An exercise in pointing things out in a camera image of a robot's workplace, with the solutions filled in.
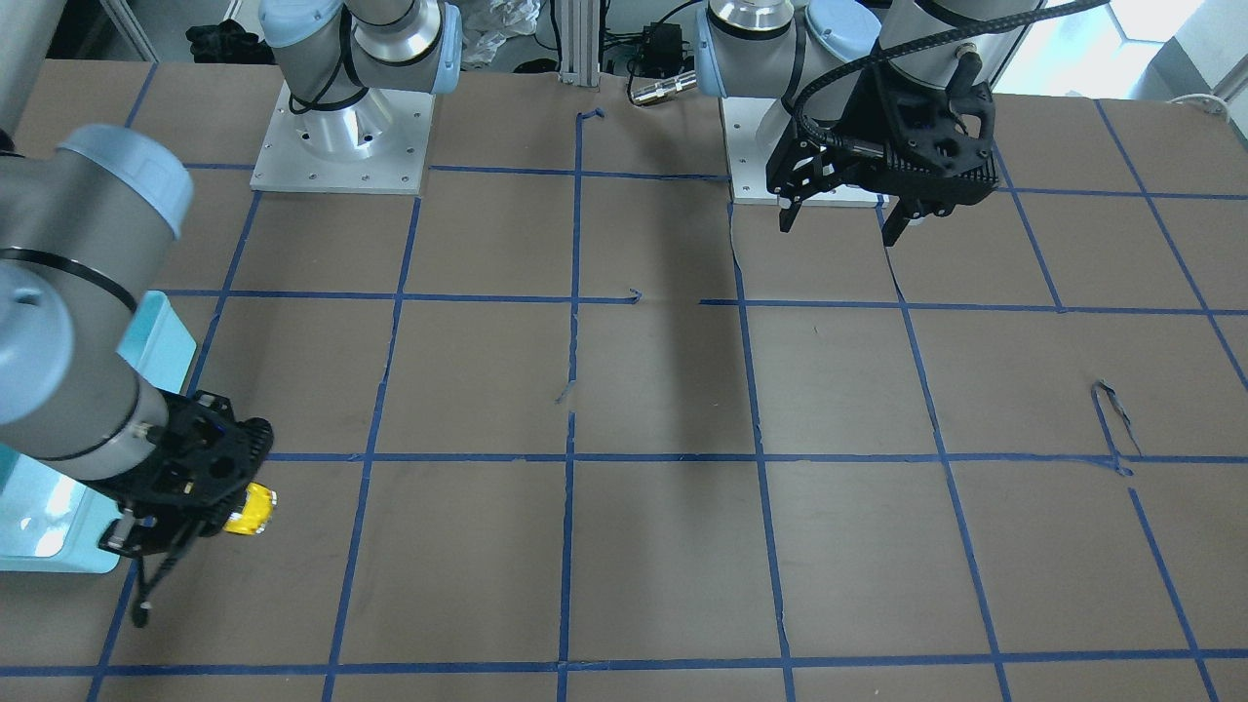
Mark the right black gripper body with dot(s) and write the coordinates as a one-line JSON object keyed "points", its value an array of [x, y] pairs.
{"points": [[144, 531]]}

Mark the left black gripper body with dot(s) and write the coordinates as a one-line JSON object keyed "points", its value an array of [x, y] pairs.
{"points": [[856, 110]]}

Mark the aluminium frame post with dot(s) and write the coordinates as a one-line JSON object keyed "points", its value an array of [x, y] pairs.
{"points": [[580, 41]]}

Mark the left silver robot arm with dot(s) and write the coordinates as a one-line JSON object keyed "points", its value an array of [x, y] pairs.
{"points": [[808, 57]]}

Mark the yellow beetle toy car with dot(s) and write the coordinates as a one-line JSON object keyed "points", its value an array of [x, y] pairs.
{"points": [[254, 512]]}

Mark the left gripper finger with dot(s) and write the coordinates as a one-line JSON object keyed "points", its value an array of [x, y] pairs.
{"points": [[904, 211], [798, 180]]}

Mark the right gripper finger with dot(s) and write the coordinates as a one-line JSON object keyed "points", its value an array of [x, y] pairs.
{"points": [[174, 546]]}

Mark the turquoise plastic bin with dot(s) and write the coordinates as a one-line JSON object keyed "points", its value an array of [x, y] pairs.
{"points": [[50, 521]]}

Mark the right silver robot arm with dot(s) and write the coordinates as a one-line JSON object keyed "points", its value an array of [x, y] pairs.
{"points": [[85, 232]]}

